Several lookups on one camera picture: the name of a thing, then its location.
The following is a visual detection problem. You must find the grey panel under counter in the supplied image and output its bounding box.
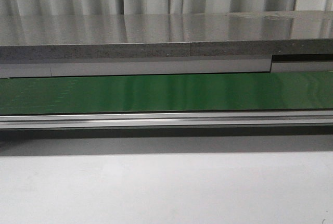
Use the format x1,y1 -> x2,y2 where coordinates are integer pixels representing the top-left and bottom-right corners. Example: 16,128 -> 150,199
1,54 -> 332,78

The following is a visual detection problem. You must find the green conveyor belt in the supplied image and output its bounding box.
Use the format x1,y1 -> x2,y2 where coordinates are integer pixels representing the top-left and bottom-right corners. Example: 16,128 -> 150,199
1,71 -> 332,115

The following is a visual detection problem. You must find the dark granite counter slab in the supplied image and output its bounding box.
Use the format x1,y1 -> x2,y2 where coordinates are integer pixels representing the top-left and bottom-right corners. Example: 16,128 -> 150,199
1,11 -> 332,63

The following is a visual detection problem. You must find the aluminium conveyor front rail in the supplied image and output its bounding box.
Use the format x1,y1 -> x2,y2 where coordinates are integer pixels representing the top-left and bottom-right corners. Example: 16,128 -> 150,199
1,109 -> 332,130

